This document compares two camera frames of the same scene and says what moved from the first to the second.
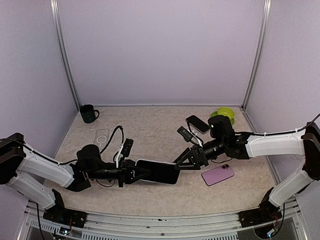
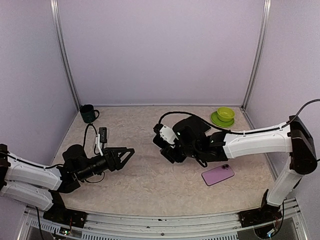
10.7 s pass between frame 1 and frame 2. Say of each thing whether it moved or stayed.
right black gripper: moved
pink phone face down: stayed
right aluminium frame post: stayed
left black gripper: moved
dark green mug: stayed
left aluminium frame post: stayed
